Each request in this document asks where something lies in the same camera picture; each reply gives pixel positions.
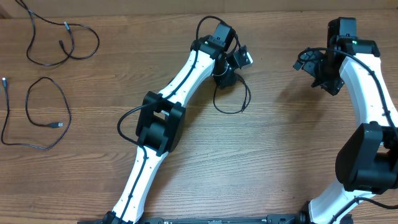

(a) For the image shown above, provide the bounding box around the black cable bundle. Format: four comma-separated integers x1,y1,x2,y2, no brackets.
212,73,252,115

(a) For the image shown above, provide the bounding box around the black USB cable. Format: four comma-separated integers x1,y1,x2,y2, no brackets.
1,77,72,151

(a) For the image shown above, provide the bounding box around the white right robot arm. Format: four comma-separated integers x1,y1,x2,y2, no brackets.
304,17,397,223

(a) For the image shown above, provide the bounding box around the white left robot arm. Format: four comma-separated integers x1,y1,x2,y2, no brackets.
103,22,238,223

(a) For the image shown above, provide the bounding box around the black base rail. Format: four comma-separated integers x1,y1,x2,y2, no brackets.
77,212,354,224

